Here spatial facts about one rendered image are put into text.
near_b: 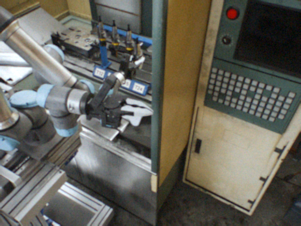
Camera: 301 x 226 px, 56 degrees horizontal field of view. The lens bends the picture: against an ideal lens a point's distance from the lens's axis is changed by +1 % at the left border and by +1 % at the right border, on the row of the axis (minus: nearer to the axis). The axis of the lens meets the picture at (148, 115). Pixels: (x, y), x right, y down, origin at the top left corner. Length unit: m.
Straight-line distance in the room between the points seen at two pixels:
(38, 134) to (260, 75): 1.05
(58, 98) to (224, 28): 0.82
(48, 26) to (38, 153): 2.02
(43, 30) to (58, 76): 2.11
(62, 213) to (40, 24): 1.87
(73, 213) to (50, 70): 1.39
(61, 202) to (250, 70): 1.61
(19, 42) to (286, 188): 2.35
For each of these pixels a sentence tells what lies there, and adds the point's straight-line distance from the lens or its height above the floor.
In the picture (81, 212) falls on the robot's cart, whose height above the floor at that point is 0.21.
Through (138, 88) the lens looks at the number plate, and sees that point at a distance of 1.89.
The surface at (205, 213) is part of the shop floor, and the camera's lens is 2.41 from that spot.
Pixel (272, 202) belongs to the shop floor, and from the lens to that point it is 2.62.
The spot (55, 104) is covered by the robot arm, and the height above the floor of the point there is 1.57.
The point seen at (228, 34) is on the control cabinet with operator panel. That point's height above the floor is 1.50.
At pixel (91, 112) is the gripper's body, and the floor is 1.54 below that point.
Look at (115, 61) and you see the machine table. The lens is 2.23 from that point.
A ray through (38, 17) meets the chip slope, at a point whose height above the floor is 0.81.
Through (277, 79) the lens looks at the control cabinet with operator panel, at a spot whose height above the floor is 1.35.
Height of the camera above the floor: 2.15
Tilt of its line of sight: 45 degrees down
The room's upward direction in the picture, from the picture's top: straight up
